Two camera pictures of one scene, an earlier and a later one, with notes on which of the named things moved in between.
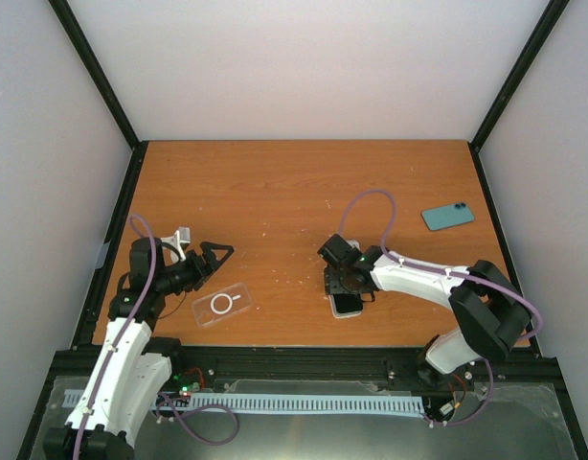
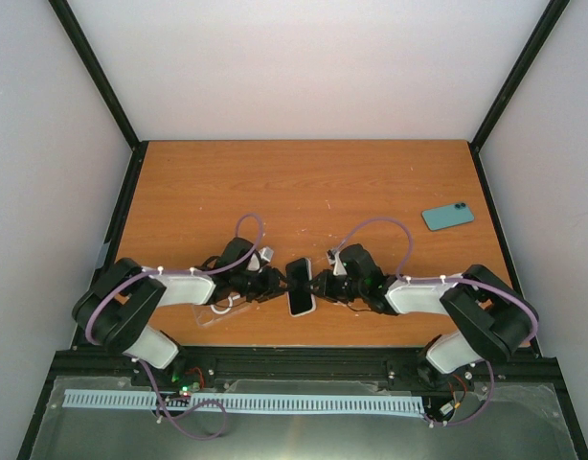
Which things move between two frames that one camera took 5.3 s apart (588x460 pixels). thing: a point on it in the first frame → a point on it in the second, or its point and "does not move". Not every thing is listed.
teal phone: [447, 217] does not move
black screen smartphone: [331, 300] → [313, 298]
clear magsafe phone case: [221, 303] does not move
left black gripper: [203, 269] → [271, 288]
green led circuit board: [185, 383] does not move
